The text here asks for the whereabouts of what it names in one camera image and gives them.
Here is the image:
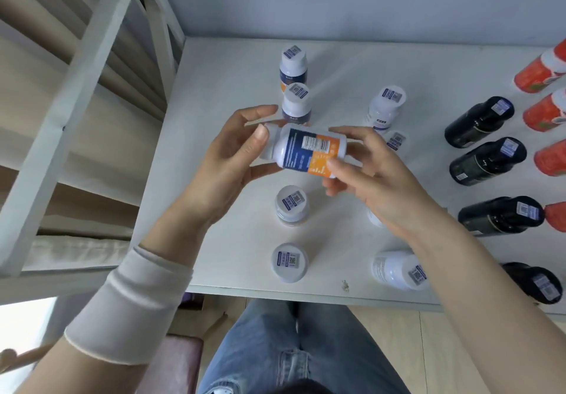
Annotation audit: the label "wooden chair brown seat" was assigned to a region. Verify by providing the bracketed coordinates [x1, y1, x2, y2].
[0, 335, 205, 394]

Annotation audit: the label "person's right hand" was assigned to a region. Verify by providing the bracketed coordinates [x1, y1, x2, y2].
[321, 126, 450, 248]

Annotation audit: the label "person's blue jeans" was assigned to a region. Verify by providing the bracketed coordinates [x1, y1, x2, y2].
[196, 299, 410, 394]

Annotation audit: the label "white cap navy orange bottle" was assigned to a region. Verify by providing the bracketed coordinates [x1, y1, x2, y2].
[258, 123, 348, 179]
[271, 242, 310, 284]
[281, 82, 312, 125]
[274, 185, 310, 227]
[279, 44, 308, 92]

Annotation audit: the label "person's left forearm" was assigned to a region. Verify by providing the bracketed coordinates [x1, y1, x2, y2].
[17, 205, 213, 394]

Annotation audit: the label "person's left hand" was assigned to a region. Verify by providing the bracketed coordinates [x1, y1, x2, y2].
[170, 105, 285, 231]

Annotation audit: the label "person's right forearm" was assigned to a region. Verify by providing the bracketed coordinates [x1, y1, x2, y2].
[404, 212, 566, 394]

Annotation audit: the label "white knit wristband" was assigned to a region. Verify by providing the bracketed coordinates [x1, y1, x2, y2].
[64, 245, 194, 367]

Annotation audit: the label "white metal shelf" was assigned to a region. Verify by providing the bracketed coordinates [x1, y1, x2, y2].
[0, 0, 566, 317]

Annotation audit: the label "person's black shirt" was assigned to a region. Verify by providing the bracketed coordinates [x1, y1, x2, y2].
[269, 378, 333, 394]

